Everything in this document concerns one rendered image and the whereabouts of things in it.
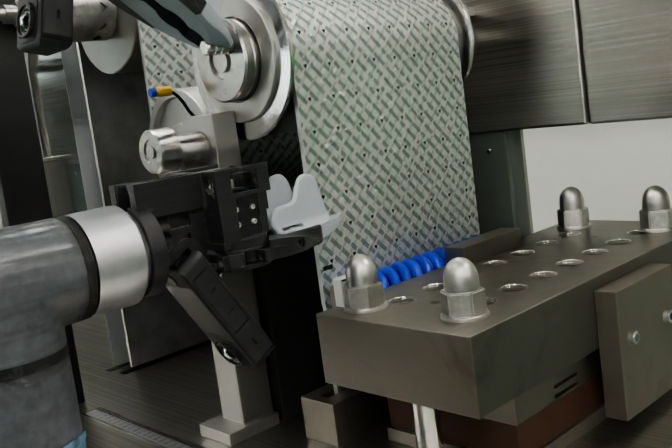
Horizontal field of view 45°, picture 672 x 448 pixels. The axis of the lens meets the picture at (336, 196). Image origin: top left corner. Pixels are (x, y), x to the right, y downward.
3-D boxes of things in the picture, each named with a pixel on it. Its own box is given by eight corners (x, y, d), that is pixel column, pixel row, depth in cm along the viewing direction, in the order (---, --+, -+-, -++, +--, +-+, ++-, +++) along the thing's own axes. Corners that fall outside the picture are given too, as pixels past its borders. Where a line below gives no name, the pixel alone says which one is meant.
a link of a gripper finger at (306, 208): (355, 164, 72) (273, 181, 66) (363, 230, 73) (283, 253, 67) (331, 165, 74) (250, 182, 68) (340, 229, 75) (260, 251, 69)
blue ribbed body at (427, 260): (335, 316, 74) (330, 279, 74) (477, 262, 89) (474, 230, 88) (362, 320, 72) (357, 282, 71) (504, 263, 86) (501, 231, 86)
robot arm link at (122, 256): (108, 324, 55) (55, 312, 61) (166, 306, 58) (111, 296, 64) (89, 215, 54) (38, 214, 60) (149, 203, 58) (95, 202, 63)
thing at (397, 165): (321, 306, 74) (293, 102, 72) (478, 249, 90) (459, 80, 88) (325, 306, 74) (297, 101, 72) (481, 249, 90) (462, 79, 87)
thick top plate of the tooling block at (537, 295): (324, 382, 69) (315, 313, 68) (574, 269, 96) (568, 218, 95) (479, 420, 57) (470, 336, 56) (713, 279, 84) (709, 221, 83)
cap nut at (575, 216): (550, 229, 90) (546, 189, 90) (568, 223, 93) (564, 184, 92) (580, 230, 87) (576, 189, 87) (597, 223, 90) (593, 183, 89)
